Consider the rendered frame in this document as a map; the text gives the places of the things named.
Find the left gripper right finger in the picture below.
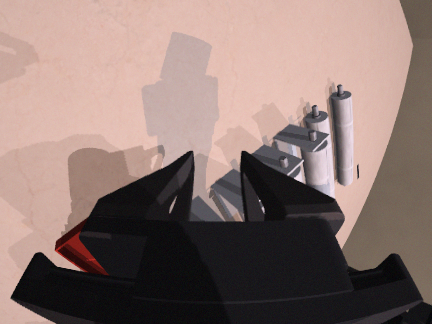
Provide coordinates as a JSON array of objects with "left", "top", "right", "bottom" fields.
[{"left": 240, "top": 151, "right": 345, "bottom": 236}]

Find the red scrap tray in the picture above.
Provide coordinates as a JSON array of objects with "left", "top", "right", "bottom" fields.
[{"left": 55, "top": 217, "right": 108, "bottom": 275}]

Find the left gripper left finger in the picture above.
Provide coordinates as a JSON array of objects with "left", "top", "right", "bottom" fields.
[{"left": 89, "top": 151, "right": 195, "bottom": 221}]

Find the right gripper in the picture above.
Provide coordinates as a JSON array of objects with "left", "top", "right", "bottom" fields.
[{"left": 347, "top": 266, "right": 359, "bottom": 273}]

